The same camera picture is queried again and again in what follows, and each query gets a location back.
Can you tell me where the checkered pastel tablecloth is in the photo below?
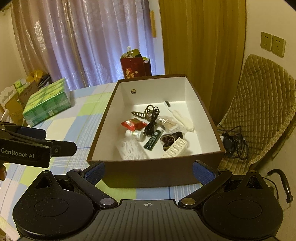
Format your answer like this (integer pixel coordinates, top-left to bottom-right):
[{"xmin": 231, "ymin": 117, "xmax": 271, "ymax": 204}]
[{"xmin": 1, "ymin": 83, "xmax": 201, "ymax": 226}]

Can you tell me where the black cable bundle on chair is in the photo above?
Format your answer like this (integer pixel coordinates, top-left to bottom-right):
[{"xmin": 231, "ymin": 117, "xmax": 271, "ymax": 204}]
[{"xmin": 217, "ymin": 124, "xmax": 249, "ymax": 160}]

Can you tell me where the clear plastic packet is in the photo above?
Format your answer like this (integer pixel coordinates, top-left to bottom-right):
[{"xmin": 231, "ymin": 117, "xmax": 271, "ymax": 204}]
[{"xmin": 157, "ymin": 115, "xmax": 184, "ymax": 134}]

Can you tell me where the white carved chair back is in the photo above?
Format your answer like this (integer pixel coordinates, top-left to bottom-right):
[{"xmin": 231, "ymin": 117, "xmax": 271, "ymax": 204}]
[{"xmin": 0, "ymin": 85, "xmax": 18, "ymax": 113}]

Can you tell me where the brown cardboard boxes stack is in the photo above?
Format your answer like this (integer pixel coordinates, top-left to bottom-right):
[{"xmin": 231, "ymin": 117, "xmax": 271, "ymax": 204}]
[{"xmin": 5, "ymin": 82, "xmax": 39, "ymax": 125}]

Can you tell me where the red gift bag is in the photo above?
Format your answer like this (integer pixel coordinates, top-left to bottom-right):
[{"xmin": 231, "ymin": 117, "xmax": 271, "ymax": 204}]
[{"xmin": 120, "ymin": 46, "xmax": 152, "ymax": 79}]

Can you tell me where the purple sheer curtain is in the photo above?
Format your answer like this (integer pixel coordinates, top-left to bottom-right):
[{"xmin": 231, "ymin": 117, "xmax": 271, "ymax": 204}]
[{"xmin": 11, "ymin": 1, "xmax": 156, "ymax": 90}]

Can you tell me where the dark scrunchie hair tie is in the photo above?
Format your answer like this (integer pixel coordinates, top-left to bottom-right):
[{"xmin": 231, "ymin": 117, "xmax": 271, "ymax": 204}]
[{"xmin": 160, "ymin": 131, "xmax": 185, "ymax": 151}]

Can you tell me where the white patterned tissue pack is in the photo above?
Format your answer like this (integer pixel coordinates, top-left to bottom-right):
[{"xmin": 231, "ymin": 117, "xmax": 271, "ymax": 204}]
[{"xmin": 116, "ymin": 137, "xmax": 149, "ymax": 161}]

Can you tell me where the wall socket plate pair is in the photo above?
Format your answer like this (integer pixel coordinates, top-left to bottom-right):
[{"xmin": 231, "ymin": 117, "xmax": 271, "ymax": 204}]
[{"xmin": 260, "ymin": 32, "xmax": 286, "ymax": 58}]

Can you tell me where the leopard print hair claw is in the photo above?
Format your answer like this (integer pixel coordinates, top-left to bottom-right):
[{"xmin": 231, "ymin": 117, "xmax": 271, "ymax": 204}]
[{"xmin": 132, "ymin": 111, "xmax": 151, "ymax": 121}]

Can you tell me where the red snack packet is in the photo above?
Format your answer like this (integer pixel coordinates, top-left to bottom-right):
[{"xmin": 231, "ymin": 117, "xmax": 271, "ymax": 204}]
[{"xmin": 121, "ymin": 118, "xmax": 147, "ymax": 132}]

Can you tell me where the yellow plastic bag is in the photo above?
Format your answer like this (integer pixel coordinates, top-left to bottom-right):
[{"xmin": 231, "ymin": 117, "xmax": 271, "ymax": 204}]
[{"xmin": 26, "ymin": 70, "xmax": 50, "ymax": 84}]

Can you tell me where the person left hand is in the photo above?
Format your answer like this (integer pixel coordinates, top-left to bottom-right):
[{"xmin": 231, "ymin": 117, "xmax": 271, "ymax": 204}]
[{"xmin": 0, "ymin": 164, "xmax": 7, "ymax": 181}]

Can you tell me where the black usb cable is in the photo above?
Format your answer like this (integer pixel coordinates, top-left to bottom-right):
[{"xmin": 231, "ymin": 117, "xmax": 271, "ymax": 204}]
[{"xmin": 142, "ymin": 104, "xmax": 161, "ymax": 137}]

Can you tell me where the white blister pill tray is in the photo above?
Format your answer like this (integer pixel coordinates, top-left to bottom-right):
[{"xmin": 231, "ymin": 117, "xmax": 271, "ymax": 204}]
[{"xmin": 162, "ymin": 138, "xmax": 188, "ymax": 158}]

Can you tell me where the white medicine bottle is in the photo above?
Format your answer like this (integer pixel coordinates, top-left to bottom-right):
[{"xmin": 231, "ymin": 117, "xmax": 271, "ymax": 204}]
[{"xmin": 125, "ymin": 130, "xmax": 144, "ymax": 142}]

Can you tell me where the white electric toothbrush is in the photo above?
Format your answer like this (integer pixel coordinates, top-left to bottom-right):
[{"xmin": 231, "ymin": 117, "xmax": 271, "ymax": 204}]
[{"xmin": 164, "ymin": 100, "xmax": 195, "ymax": 132}]

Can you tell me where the green tissue multipack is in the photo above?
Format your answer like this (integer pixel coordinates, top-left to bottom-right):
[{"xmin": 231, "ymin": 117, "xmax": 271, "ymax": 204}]
[{"xmin": 23, "ymin": 78, "xmax": 71, "ymax": 127}]

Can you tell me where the brown cardboard storage box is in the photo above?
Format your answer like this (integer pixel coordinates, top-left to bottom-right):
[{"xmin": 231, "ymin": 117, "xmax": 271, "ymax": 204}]
[{"xmin": 87, "ymin": 74, "xmax": 225, "ymax": 188}]

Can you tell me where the dark green tube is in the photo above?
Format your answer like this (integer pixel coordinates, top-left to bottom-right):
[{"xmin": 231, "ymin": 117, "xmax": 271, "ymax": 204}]
[{"xmin": 144, "ymin": 130, "xmax": 163, "ymax": 151}]

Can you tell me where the wooden wardrobe panel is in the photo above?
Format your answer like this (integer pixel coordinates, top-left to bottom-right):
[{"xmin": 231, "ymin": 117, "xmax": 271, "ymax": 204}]
[{"xmin": 159, "ymin": 1, "xmax": 246, "ymax": 123}]

